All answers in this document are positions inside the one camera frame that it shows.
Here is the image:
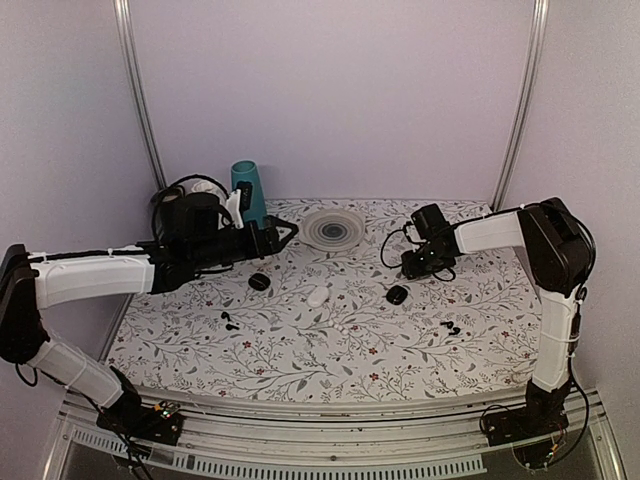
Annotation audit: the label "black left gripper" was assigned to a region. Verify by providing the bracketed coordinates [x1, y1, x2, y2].
[191, 214, 299, 271]

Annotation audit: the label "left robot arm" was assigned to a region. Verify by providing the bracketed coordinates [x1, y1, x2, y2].
[1, 186, 298, 434]

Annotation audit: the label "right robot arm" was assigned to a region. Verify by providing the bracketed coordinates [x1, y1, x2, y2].
[400, 198, 596, 436]

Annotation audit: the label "black earbud case right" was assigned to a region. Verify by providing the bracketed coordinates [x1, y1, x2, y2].
[385, 285, 409, 305]

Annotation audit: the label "black earbud case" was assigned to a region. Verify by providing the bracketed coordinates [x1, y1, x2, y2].
[248, 272, 271, 291]
[385, 285, 409, 305]

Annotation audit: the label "black earbud case left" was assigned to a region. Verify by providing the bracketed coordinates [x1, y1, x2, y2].
[248, 272, 271, 291]

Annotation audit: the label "white oval earbud case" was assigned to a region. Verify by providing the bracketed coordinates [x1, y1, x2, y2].
[306, 285, 330, 308]

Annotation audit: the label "white earbuds on mat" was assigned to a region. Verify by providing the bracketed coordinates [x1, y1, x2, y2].
[331, 323, 348, 334]

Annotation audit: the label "white ribbed plate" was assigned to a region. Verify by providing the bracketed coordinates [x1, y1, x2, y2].
[299, 209, 366, 253]

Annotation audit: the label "teal vase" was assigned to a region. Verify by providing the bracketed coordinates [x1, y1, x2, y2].
[231, 159, 267, 229]

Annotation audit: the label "white ribbed vase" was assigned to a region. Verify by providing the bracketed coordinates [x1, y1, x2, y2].
[190, 180, 227, 198]

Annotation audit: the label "floral table mat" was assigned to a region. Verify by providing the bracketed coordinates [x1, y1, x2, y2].
[106, 200, 541, 403]

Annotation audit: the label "black cylinder vase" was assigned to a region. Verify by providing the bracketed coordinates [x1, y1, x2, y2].
[151, 186, 184, 206]

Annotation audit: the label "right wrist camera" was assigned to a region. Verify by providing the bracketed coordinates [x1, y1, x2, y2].
[406, 203, 449, 244]

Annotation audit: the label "right camera cable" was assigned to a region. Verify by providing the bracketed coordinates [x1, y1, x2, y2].
[379, 227, 456, 284]

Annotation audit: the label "camera cable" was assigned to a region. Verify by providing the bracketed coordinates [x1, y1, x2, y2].
[152, 173, 236, 236]
[379, 227, 456, 284]

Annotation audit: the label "left camera cable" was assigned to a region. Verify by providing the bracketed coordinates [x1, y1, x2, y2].
[152, 173, 236, 236]

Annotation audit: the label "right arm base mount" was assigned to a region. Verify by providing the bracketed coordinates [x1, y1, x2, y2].
[479, 404, 569, 446]

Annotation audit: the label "front aluminium rail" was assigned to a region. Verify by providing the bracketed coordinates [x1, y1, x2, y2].
[44, 388, 626, 479]

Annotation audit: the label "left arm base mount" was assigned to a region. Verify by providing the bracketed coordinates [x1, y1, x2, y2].
[96, 400, 185, 446]

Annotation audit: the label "right aluminium post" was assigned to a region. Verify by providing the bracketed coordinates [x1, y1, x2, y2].
[490, 0, 550, 211]

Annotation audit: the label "aluminium post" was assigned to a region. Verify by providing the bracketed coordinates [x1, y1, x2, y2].
[113, 0, 167, 189]
[490, 0, 550, 211]

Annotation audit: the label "left aluminium post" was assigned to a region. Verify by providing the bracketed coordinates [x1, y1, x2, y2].
[113, 0, 167, 189]

